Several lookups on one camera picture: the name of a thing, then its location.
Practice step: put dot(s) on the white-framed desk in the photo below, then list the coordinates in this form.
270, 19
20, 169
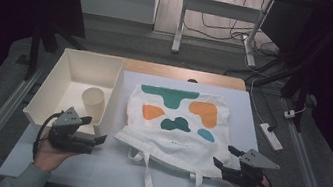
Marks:
221, 8

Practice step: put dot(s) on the white cup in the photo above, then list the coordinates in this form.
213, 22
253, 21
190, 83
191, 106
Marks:
94, 102

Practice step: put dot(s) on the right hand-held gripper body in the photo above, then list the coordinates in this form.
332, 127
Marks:
248, 174

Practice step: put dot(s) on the white plastic bin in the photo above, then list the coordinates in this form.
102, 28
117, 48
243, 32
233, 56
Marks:
50, 88

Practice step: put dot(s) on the person's left hand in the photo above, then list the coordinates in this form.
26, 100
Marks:
48, 157

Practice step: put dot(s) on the white tote bag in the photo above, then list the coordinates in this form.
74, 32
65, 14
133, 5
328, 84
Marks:
176, 145

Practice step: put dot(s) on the small white adapter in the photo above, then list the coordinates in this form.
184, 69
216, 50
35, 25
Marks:
289, 114

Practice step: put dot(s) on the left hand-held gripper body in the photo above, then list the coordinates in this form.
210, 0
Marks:
64, 136

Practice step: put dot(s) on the black tripod stand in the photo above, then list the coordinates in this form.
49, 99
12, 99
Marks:
302, 95
34, 52

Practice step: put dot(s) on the white power strip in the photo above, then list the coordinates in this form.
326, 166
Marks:
270, 137

